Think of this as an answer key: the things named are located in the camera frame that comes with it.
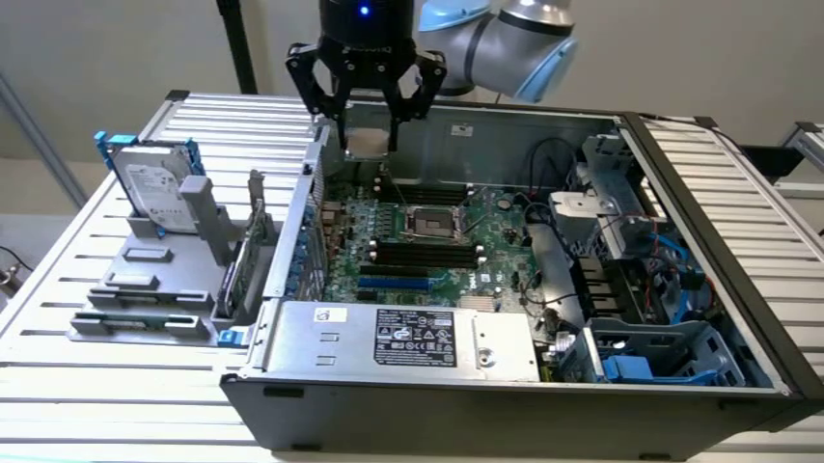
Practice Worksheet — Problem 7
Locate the green motherboard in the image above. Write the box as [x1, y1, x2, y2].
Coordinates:
[319, 181, 550, 320]

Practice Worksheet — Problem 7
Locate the green RAM stick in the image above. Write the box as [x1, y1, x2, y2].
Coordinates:
[72, 312, 202, 331]

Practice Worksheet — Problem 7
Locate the black upright pole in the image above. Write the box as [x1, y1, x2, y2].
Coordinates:
[214, 0, 261, 95]

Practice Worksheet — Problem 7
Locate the silver metal drive cage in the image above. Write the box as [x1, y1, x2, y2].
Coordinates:
[545, 133, 668, 254]

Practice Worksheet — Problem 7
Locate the black open PC case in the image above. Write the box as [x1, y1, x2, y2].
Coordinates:
[218, 98, 824, 455]

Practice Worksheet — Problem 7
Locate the black wire loop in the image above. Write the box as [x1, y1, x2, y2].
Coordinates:
[525, 137, 582, 195]

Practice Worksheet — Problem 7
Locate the silver chipset heat sink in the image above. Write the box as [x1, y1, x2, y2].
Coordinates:
[457, 295, 502, 313]

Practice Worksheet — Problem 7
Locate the hard disk in blue carrier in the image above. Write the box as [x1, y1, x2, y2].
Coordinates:
[94, 131, 206, 238]

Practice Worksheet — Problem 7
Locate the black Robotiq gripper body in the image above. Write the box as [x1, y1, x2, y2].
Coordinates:
[318, 0, 418, 94]

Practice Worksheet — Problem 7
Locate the black fan shroud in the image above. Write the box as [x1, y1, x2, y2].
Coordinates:
[569, 254, 653, 325]

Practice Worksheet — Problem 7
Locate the green graphics card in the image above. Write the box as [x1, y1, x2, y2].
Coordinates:
[216, 168, 274, 319]

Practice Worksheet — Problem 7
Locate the silver power supply unit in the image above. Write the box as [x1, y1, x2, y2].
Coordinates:
[242, 300, 542, 383]

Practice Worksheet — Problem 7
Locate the black RAM slot bank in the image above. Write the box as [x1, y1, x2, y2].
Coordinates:
[393, 181, 469, 205]
[374, 237, 480, 267]

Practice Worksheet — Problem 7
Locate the blue disk bay clip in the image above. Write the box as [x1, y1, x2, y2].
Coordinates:
[602, 355, 653, 385]

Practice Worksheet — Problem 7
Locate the blue expansion slot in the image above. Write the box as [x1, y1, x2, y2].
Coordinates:
[358, 276, 431, 291]

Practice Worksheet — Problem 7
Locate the grey parts rack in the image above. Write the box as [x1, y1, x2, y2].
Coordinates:
[67, 175, 286, 346]

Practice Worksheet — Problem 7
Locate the black cable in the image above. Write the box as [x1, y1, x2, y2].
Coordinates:
[0, 244, 35, 296]

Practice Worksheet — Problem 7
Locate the black expansion slot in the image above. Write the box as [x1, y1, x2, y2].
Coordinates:
[358, 263, 431, 278]

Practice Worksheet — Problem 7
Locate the aluminium profile stand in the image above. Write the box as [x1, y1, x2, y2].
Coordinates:
[771, 120, 824, 196]

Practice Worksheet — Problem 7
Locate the blue case latch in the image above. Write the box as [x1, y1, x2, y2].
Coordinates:
[216, 326, 250, 349]

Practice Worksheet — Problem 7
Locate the grey metal frame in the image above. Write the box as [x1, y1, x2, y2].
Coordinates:
[0, 71, 88, 209]

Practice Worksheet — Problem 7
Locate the CPU socket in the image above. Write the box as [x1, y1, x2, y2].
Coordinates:
[401, 204, 466, 243]

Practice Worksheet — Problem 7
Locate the grey disk bay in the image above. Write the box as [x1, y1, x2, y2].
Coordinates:
[565, 316, 749, 388]

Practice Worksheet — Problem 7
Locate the blue data wire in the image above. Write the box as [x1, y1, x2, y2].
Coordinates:
[648, 230, 717, 320]

